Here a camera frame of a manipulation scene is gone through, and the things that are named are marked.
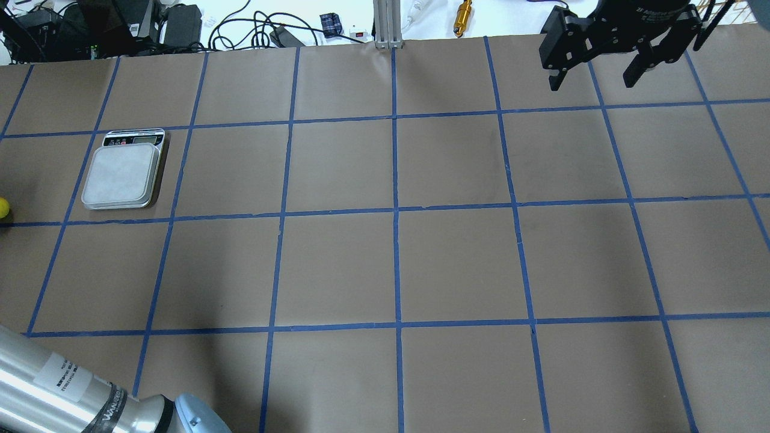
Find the black power adapter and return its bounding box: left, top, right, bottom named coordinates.
left=162, top=4, right=203, bottom=48

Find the silver digital kitchen scale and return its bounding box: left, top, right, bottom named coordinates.
left=81, top=128, right=166, bottom=210

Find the aluminium frame post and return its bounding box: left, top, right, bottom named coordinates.
left=372, top=0, right=404, bottom=50

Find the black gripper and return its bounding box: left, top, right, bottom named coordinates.
left=538, top=1, right=704, bottom=91

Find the red yellow mango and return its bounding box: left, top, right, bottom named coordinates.
left=0, top=197, right=11, bottom=220

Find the gold brass cylinder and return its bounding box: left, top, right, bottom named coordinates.
left=452, top=0, right=472, bottom=38

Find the black power brick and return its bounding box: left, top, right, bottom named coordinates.
left=269, top=26, right=305, bottom=48

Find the black laptop stand equipment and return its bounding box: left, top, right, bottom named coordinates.
left=2, top=1, right=164, bottom=63

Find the small blue box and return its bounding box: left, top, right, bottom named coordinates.
left=319, top=12, right=343, bottom=38

